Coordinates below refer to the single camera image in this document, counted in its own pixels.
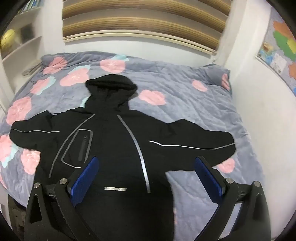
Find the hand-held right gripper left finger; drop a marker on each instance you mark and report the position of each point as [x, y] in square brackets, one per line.
[85, 179]

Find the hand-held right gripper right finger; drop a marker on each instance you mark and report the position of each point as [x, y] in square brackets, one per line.
[208, 179]

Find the black hooded jacket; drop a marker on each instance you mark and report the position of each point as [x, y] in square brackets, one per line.
[111, 129]

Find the grey floral blanket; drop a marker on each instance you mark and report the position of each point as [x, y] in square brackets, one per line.
[175, 111]

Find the bundle of grey sticks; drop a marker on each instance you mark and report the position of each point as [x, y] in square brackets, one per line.
[31, 69]

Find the white bookshelf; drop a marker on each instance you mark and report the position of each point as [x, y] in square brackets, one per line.
[23, 47]

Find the small framed chalkboard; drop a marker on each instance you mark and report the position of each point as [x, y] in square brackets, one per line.
[27, 34]

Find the yellow ball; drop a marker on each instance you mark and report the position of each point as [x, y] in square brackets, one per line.
[9, 40]

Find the striped window blind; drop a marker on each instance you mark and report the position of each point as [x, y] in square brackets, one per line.
[143, 25]

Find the row of books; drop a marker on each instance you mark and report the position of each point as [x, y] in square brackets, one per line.
[30, 5]

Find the colourful wall map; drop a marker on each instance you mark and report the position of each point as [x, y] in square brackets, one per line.
[281, 46]

